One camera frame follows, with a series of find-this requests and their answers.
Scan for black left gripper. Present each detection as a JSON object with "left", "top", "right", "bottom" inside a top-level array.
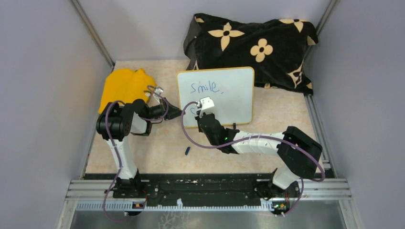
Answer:
[{"left": 145, "top": 97, "right": 186, "bottom": 120}]

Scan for yellow framed whiteboard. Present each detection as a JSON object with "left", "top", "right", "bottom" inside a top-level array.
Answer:
[{"left": 177, "top": 67, "right": 255, "bottom": 125}]

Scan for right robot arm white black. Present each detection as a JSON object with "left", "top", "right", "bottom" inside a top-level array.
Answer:
[{"left": 195, "top": 114, "right": 322, "bottom": 199}]

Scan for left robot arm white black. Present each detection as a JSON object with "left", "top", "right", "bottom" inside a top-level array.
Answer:
[{"left": 96, "top": 99, "right": 182, "bottom": 198}]

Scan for yellow cloth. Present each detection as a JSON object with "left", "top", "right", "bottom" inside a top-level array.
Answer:
[{"left": 98, "top": 68, "right": 157, "bottom": 114}]

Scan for black floral blanket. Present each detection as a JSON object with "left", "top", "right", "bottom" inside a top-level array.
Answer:
[{"left": 183, "top": 13, "right": 319, "bottom": 95}]

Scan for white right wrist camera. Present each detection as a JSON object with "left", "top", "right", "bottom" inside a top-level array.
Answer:
[{"left": 196, "top": 96, "right": 214, "bottom": 118}]

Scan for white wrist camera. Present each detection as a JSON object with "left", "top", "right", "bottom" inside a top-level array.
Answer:
[
  {"left": 153, "top": 86, "right": 164, "bottom": 95},
  {"left": 196, "top": 96, "right": 214, "bottom": 118}
]

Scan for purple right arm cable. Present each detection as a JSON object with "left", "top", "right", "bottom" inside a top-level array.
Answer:
[{"left": 181, "top": 101, "right": 326, "bottom": 219}]

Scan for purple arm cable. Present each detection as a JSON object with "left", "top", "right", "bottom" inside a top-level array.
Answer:
[
  {"left": 102, "top": 84, "right": 168, "bottom": 222},
  {"left": 181, "top": 101, "right": 326, "bottom": 219}
]

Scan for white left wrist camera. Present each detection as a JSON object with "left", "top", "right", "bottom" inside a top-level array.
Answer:
[{"left": 153, "top": 86, "right": 164, "bottom": 95}]

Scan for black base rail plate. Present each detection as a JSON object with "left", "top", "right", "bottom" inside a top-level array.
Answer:
[{"left": 111, "top": 173, "right": 299, "bottom": 207}]

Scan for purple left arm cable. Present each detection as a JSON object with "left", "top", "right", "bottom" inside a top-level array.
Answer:
[{"left": 102, "top": 84, "right": 168, "bottom": 222}]

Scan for white perforated cable tray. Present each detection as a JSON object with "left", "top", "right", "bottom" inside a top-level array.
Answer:
[{"left": 76, "top": 199, "right": 274, "bottom": 212}]

